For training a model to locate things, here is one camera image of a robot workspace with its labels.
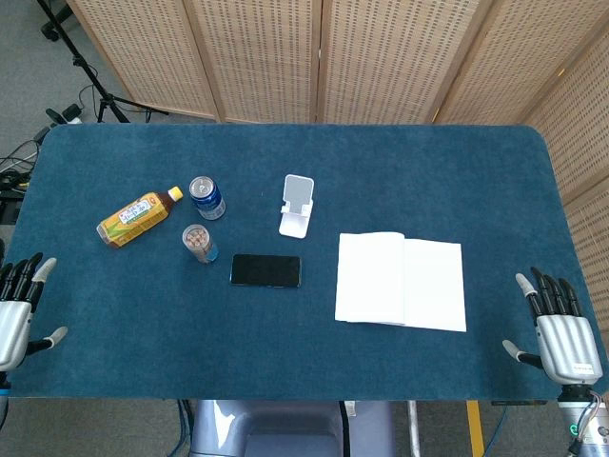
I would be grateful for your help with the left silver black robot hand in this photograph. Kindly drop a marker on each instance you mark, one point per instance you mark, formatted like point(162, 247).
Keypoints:
point(14, 321)

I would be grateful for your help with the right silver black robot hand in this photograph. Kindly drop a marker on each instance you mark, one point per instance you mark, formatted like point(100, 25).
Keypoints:
point(566, 345)

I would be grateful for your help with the white notebook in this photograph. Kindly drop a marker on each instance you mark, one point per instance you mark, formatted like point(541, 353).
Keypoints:
point(400, 281)

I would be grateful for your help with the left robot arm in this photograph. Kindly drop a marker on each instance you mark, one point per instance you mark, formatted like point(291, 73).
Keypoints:
point(2, 397)

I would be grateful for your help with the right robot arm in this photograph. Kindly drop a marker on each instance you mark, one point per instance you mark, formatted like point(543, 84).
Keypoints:
point(585, 419)

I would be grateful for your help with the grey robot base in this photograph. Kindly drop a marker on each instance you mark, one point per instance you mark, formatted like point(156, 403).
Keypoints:
point(290, 428)

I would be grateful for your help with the yellow tea bottle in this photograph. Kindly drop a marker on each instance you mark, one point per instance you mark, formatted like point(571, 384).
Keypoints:
point(138, 219)

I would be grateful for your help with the clear jar with blue lid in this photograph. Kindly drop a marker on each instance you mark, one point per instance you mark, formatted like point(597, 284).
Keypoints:
point(200, 243)

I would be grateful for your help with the white power strip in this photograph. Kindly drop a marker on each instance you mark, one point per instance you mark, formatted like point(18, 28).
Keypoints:
point(71, 113)

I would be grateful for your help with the blue drink can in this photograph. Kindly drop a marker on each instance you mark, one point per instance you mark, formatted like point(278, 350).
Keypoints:
point(207, 197)

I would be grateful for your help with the black smartphone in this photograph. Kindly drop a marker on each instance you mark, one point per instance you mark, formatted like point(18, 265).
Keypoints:
point(265, 270)

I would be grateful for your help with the black tripod stand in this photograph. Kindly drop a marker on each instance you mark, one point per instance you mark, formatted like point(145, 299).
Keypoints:
point(85, 66)

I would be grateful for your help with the blue table mat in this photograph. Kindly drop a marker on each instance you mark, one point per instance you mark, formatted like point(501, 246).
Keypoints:
point(285, 333)

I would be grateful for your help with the white phone stand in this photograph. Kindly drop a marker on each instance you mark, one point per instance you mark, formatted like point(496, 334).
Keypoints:
point(296, 205)

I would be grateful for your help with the woven folding screen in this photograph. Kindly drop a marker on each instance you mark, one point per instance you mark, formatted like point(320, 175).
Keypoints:
point(380, 62)

